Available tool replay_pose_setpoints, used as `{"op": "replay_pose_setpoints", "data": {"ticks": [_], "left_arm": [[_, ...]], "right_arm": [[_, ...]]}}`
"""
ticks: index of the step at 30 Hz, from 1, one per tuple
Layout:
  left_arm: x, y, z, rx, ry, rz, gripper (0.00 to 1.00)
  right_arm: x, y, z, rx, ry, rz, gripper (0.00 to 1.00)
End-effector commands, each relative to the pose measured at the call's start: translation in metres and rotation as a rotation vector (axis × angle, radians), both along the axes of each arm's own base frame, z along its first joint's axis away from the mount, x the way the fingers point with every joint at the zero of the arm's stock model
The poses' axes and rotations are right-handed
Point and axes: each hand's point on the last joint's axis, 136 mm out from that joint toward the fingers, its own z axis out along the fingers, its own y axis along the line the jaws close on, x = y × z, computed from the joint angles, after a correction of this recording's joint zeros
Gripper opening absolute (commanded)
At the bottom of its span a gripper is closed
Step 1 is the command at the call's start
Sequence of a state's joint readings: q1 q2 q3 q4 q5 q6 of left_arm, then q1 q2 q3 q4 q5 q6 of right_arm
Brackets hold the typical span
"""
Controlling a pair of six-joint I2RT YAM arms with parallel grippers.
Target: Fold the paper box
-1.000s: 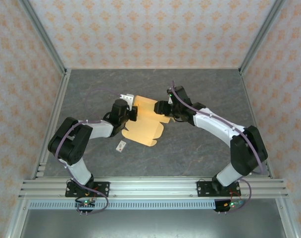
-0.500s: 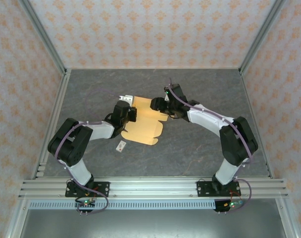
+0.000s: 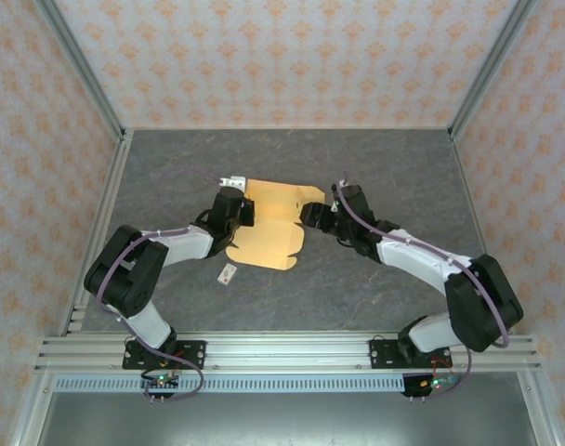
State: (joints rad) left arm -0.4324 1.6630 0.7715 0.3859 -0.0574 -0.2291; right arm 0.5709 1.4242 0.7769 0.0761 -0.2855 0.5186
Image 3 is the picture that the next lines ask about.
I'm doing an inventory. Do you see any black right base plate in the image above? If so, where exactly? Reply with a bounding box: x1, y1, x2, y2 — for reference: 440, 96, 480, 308
369, 337, 452, 371

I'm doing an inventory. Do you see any right circuit board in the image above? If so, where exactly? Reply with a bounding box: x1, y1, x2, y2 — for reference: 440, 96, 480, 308
419, 374, 460, 390

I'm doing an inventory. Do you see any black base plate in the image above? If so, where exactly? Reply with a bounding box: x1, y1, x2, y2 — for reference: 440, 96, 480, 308
121, 339, 207, 371
369, 337, 452, 371

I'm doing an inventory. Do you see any circuit board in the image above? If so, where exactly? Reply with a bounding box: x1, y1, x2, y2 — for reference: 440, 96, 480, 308
140, 371, 180, 389
419, 374, 460, 390

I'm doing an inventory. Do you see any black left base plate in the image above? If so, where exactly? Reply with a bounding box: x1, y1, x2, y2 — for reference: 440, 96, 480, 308
121, 339, 207, 371

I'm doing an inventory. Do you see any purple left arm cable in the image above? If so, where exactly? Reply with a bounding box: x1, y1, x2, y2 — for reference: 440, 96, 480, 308
98, 166, 228, 401

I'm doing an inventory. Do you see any aluminium frame post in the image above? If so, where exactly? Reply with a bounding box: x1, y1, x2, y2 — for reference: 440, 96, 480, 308
448, 0, 542, 141
33, 0, 127, 141

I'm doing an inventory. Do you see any yellow cardboard paper box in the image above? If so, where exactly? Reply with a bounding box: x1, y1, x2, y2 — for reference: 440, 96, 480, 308
225, 177, 329, 271

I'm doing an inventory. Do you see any small white card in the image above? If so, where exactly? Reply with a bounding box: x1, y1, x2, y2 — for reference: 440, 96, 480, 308
216, 263, 240, 286

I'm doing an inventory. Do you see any aluminium mounting rail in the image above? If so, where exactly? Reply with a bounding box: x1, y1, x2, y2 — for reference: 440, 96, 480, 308
33, 330, 542, 374

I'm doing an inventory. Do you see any grey metal panel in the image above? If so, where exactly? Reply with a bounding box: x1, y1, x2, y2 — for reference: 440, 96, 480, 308
34, 390, 540, 446

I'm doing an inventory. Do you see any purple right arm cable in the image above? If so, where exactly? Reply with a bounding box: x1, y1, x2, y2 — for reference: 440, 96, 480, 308
335, 174, 511, 400

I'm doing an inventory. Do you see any left circuit board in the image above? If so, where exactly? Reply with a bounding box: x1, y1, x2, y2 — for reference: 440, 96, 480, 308
140, 371, 180, 389

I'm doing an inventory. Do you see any slotted grey cable duct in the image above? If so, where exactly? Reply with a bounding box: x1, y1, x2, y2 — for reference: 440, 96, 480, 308
54, 374, 407, 394

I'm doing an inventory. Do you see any aluminium table side rail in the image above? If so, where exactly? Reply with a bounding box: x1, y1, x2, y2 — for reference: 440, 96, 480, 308
449, 132, 516, 335
58, 129, 135, 336

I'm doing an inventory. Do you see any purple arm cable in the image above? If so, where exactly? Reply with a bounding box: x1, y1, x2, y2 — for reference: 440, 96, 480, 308
98, 166, 228, 401
335, 174, 511, 400

